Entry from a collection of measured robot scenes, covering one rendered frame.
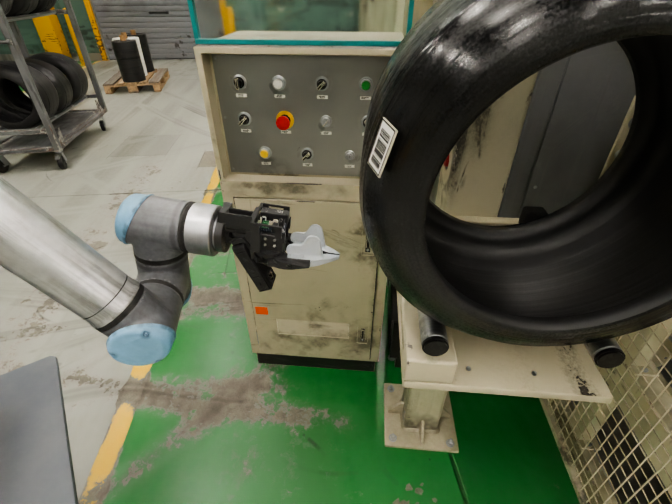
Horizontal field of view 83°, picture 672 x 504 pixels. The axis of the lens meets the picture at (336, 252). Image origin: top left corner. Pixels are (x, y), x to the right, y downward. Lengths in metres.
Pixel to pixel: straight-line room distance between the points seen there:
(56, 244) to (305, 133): 0.76
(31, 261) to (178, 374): 1.33
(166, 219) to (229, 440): 1.11
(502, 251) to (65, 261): 0.78
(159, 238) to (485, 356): 0.64
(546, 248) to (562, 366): 0.23
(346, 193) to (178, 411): 1.11
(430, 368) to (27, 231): 0.63
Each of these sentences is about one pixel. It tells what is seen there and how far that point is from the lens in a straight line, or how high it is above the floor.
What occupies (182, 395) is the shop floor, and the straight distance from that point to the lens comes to 1.80.
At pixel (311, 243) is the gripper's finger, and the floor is 1.04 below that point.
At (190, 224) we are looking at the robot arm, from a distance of 0.67.
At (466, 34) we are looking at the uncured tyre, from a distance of 0.46.
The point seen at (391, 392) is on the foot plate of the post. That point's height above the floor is 0.01.
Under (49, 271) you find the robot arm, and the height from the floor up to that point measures 1.09.
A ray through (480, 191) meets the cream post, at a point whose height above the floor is 1.01.
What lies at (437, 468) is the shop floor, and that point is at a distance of 1.58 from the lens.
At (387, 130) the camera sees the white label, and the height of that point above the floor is 1.26.
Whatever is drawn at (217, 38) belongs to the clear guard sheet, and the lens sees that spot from 1.16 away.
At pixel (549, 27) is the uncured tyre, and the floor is 1.37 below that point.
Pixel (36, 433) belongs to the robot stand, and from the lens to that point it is 1.12.
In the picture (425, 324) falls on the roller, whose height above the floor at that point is 0.92.
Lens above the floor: 1.40
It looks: 35 degrees down
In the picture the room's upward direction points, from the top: straight up
